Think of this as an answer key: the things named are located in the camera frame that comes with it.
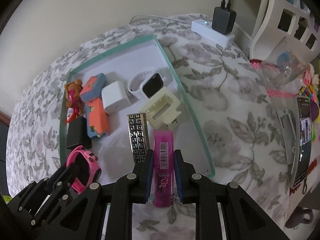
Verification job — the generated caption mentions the pink kids watch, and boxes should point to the pink kids watch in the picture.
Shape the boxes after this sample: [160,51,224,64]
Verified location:
[66,145,101,194]

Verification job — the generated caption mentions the black power adapter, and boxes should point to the black power adapter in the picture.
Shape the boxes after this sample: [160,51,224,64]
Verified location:
[66,116,92,150]

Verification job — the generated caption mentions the red white small bottle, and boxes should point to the red white small bottle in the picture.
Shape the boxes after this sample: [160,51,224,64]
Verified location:
[66,108,77,124]

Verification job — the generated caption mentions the brown pink puppy figurine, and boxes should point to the brown pink puppy figurine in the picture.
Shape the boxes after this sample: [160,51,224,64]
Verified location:
[65,79,83,116]

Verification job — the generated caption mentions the gold black patterned hair clip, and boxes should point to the gold black patterned hair clip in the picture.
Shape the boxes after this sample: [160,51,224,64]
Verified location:
[127,113,150,164]

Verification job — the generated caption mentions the magenta translucent lighter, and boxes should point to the magenta translucent lighter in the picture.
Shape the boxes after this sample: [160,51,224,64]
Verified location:
[153,131,174,207]

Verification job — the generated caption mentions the white usb charger cube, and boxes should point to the white usb charger cube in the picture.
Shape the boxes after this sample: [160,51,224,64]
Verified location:
[101,81,131,115]

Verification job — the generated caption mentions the cream plastic hair claw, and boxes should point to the cream plastic hair claw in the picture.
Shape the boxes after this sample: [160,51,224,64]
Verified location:
[139,87,181,129]

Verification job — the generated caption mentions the orange blue toy block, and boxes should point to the orange blue toy block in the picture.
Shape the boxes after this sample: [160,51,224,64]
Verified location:
[80,73,107,103]

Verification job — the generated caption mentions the grey folding phone stand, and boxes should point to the grey folding phone stand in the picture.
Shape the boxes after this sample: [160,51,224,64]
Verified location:
[277,109,297,165]

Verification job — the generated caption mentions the floral grey white blanket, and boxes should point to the floral grey white blanket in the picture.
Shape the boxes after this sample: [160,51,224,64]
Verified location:
[6,14,289,230]

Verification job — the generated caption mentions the black smartphone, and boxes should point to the black smartphone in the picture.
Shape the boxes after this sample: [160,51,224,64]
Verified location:
[290,96,312,188]

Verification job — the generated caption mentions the teal shallow cardboard tray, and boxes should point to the teal shallow cardboard tray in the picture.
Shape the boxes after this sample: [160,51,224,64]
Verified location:
[67,35,215,185]

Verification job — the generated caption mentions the pink crochet mat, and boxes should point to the pink crochet mat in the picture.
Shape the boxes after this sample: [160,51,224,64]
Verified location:
[250,59,302,98]

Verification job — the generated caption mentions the colourful toy pile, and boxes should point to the colourful toy pile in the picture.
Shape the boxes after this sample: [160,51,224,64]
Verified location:
[299,63,319,121]

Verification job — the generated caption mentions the clear glass cup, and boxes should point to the clear glass cup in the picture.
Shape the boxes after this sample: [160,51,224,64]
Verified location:
[259,37,307,89]

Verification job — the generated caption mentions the white power strip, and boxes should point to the white power strip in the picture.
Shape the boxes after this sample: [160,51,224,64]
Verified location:
[191,19,235,48]

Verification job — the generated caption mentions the dark grey power bank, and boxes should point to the dark grey power bank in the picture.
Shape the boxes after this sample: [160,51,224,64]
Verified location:
[212,7,236,35]

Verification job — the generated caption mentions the white wooden shelf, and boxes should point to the white wooden shelf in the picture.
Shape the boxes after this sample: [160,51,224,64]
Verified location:
[232,0,269,57]

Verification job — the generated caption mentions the white thin cable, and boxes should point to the white thin cable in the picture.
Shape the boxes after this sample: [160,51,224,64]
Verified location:
[128,14,193,25]

